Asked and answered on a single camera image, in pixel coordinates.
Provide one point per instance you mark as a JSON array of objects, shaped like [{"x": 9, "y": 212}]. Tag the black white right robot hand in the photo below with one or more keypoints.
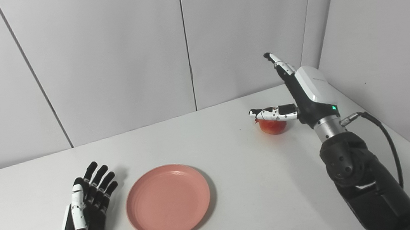
[{"x": 312, "y": 94}]

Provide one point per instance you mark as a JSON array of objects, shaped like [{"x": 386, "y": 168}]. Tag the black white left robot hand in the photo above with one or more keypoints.
[{"x": 83, "y": 220}]

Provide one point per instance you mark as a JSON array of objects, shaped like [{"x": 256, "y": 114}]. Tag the red pomegranate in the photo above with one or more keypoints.
[{"x": 273, "y": 127}]

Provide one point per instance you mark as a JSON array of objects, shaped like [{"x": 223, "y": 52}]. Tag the pink round plate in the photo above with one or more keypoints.
[{"x": 168, "y": 201}]

